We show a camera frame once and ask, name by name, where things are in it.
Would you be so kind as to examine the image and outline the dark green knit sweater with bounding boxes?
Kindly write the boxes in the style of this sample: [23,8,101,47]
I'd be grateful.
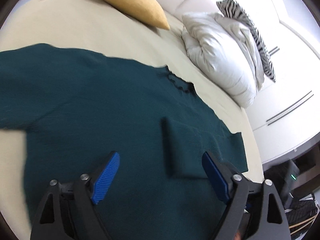
[1,44,247,239]

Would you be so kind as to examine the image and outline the black device with green light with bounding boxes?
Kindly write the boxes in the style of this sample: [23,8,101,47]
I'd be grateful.
[279,160,300,209]

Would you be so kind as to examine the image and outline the white wardrobe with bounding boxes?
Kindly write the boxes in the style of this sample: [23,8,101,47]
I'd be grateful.
[246,0,319,164]

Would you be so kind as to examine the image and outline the white folded duvet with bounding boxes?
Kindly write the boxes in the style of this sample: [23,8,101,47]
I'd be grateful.
[182,12,264,108]

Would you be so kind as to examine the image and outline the beige bed sheet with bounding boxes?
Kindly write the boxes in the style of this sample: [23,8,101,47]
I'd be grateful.
[1,0,263,239]

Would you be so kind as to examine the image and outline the zebra print pillow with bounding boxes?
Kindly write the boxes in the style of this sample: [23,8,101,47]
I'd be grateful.
[216,0,276,83]

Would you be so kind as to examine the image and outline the yellow throw pillow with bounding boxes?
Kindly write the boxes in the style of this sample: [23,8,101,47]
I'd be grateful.
[104,0,170,30]

